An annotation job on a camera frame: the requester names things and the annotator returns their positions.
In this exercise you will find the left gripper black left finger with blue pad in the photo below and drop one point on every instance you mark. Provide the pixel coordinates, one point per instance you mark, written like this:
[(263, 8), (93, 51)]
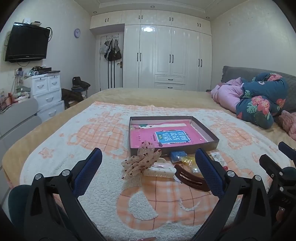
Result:
[(53, 211)]

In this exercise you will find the floral blue quilt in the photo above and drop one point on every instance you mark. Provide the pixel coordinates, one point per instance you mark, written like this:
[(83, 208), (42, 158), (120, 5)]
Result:
[(263, 98)]

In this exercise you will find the purple wall clock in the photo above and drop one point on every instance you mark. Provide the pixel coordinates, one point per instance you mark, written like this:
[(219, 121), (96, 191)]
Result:
[(77, 33)]

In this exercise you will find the dark red curved hair clip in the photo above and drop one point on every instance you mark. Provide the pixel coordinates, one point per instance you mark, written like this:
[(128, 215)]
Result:
[(191, 180)]

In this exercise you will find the blue plastic box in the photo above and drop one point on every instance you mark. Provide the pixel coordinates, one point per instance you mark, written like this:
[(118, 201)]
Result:
[(176, 156)]

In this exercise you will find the pile of dark clothes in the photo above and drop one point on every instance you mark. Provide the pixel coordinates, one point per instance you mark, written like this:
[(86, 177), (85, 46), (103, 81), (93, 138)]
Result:
[(75, 94)]

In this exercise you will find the white wardrobe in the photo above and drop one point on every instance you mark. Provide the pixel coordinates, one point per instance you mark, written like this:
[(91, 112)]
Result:
[(161, 49)]

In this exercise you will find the pink folded blanket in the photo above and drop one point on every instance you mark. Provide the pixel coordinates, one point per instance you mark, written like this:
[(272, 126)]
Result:
[(228, 94)]

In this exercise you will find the bags hanging on door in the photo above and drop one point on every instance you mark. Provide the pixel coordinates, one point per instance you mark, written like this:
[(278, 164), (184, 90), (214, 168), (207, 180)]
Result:
[(110, 50)]

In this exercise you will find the white and orange plush blanket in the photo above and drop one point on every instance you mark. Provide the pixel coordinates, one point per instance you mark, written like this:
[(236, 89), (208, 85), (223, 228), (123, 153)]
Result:
[(127, 206)]

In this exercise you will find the pink knitted blanket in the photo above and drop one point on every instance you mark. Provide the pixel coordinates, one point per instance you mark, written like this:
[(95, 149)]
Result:
[(288, 123)]

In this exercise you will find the grey chair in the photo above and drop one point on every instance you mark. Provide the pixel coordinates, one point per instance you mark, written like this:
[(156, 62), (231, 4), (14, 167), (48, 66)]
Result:
[(18, 120)]

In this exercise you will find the cream claw hair clip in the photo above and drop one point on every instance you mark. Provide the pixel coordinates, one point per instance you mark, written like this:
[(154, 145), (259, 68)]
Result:
[(162, 169)]

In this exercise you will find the black wall television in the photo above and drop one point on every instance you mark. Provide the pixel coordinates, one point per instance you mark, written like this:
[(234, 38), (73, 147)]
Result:
[(27, 43)]

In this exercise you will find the clear bag with beads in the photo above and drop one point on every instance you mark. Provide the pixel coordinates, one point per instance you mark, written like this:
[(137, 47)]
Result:
[(216, 156)]

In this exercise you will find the white drawer cabinet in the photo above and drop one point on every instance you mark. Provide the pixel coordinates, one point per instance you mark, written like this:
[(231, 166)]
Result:
[(46, 90)]

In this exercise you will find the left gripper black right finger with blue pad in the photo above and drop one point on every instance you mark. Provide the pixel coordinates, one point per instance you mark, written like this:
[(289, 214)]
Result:
[(242, 211)]

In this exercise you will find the brown box with pink lining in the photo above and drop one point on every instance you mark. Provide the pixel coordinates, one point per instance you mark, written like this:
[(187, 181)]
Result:
[(170, 133)]

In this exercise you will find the yellow jewelry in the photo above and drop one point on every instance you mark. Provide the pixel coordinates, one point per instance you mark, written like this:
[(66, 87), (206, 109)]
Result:
[(188, 161)]

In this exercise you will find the white door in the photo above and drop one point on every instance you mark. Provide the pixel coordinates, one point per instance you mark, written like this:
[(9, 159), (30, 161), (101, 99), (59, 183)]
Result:
[(109, 74)]

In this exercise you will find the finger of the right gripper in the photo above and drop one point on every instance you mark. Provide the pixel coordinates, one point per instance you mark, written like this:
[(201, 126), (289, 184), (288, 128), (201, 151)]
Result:
[(287, 150), (271, 165)]

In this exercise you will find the dotted tulle bow hair clip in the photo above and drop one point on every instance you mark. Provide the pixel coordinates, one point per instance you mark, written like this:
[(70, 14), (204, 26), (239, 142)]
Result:
[(145, 157)]

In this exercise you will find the tan bed cover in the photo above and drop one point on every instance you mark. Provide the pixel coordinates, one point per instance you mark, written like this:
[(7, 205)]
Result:
[(17, 154)]

